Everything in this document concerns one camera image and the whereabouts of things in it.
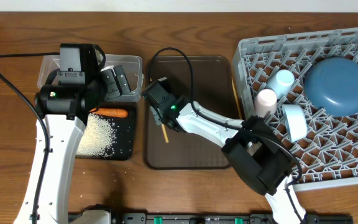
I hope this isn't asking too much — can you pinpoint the pink plastic cup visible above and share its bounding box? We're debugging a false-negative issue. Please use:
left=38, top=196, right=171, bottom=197
left=254, top=89, right=277, bottom=118

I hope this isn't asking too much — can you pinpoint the orange carrot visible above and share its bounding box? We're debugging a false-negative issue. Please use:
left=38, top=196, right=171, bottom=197
left=89, top=108, right=129, bottom=118

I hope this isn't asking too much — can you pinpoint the clear plastic bin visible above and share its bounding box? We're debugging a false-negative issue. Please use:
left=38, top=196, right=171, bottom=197
left=37, top=54, right=144, bottom=103

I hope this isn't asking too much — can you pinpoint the black plastic tray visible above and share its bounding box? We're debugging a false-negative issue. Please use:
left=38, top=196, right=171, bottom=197
left=102, top=104, right=137, bottom=161

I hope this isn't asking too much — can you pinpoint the wooden chopstick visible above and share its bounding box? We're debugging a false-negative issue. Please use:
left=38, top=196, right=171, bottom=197
left=161, top=124, right=169, bottom=143
left=231, top=79, right=243, bottom=119

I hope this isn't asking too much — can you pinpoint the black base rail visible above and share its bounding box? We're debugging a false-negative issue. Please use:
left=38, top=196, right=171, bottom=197
left=68, top=204, right=354, bottom=224

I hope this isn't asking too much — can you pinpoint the light blue bowl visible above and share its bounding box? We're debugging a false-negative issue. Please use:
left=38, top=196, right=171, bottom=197
left=282, top=105, right=308, bottom=142

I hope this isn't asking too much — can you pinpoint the pile of white rice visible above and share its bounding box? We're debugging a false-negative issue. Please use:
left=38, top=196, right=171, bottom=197
left=76, top=114, right=117, bottom=159

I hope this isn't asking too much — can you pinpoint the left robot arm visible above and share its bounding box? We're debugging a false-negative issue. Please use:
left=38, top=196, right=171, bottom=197
left=15, top=44, right=116, bottom=223

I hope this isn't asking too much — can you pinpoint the grey plastic dishwasher rack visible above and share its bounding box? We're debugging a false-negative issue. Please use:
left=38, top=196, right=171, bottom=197
left=232, top=27, right=358, bottom=191

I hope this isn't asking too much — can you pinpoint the dark brown serving tray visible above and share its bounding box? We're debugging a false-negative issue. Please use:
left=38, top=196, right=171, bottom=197
left=144, top=52, right=239, bottom=170

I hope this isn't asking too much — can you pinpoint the dark blue round plate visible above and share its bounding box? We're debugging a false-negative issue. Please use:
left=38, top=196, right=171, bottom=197
left=304, top=57, right=358, bottom=116

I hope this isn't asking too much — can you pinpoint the light blue plastic cup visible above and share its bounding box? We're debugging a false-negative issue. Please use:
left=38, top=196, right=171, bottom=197
left=266, top=70, right=295, bottom=100

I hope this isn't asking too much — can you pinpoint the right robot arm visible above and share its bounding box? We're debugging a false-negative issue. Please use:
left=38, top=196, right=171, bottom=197
left=142, top=78, right=307, bottom=223

